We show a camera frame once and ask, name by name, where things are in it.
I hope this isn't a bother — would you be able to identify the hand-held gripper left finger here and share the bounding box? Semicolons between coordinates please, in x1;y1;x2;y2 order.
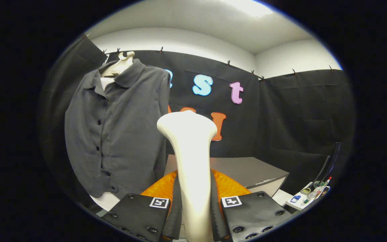
101;170;183;242

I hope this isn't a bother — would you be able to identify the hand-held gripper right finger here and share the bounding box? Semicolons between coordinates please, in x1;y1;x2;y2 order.
210;169;293;242

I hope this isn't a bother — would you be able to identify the grey button-up shirt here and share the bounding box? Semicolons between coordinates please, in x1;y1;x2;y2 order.
64;59;171;199

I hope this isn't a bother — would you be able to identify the grey cabinet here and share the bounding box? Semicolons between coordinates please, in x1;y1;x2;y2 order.
165;155;290;198

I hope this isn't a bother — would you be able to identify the white tray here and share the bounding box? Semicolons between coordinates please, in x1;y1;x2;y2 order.
286;181;332;211

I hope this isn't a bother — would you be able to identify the black backdrop cloth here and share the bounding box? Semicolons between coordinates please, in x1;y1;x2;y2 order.
39;34;355;209

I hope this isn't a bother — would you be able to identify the row of small cloth clips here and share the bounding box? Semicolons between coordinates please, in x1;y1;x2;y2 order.
85;33;333;82

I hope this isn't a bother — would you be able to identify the large ceiling light panel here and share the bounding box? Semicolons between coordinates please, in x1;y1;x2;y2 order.
220;0;274;18

